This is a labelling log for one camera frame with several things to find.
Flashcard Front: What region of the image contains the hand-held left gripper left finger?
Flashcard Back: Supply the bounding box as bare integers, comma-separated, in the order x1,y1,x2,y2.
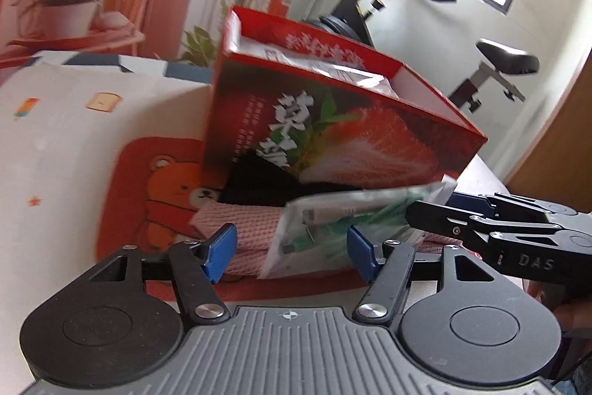
88,223,239,324

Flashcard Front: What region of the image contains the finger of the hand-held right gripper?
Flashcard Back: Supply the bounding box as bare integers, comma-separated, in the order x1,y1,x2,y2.
446,190,553,216
406,200,492,256

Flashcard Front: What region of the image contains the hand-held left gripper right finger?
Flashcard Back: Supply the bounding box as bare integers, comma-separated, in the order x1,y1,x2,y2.
346,225,509,324

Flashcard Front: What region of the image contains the clear plastic packet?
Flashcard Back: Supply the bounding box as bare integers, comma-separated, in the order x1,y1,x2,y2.
259,175,460,281

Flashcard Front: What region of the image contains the strawberry printed cardboard box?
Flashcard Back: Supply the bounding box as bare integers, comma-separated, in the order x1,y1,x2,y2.
201,5,489,198

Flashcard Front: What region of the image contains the person's right hand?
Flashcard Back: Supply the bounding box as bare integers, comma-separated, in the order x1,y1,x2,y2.
527,279,592,333

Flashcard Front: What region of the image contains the pink knitted cloth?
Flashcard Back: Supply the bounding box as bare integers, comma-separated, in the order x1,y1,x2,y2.
189,201,464,281

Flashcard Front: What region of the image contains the black cloth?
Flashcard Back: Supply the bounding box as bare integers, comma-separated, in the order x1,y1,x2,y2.
217,153,367,209

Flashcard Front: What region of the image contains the red bear mat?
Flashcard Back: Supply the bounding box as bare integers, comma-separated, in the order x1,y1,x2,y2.
95,136,373,304

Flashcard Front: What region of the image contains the wooden door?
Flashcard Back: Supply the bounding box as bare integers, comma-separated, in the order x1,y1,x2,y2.
503,47,592,216

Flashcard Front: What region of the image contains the black exercise bike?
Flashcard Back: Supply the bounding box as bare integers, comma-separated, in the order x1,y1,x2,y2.
318,0,543,114

